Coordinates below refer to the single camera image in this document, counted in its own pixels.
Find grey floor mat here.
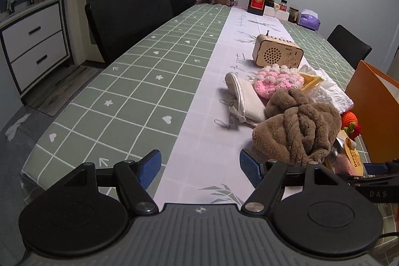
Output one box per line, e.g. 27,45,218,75
26,65,101,116

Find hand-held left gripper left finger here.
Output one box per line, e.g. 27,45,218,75
64,149,163,213

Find beige cloth mitt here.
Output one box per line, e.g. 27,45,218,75
225,72,269,127

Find white drawer cabinet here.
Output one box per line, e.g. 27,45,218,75
0,0,74,97

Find white paper scrap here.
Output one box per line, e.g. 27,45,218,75
4,113,32,142

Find wooden radio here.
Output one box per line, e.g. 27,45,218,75
252,30,305,69

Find pink white crocheted piece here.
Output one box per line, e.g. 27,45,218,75
252,64,305,97

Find green checked tablecloth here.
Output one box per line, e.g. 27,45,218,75
20,2,399,257

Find orange crocheted carrot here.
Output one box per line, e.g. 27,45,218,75
340,110,363,140

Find purple tissue pack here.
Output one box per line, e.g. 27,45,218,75
297,8,322,31

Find white rectangular box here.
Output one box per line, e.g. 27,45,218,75
263,6,291,20

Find gold snack packet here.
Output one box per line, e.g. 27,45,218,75
324,130,366,177

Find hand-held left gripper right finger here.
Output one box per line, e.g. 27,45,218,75
239,149,347,214

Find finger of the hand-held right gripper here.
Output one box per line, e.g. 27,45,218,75
362,159,399,177

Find orange cardboard box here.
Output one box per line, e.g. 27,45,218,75
344,59,399,164

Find brown fluffy towel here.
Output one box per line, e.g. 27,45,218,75
251,87,343,167

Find white crinkled cloth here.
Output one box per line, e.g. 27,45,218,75
299,64,355,113

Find pale yellow soft piece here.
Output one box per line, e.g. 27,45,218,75
300,72,325,92

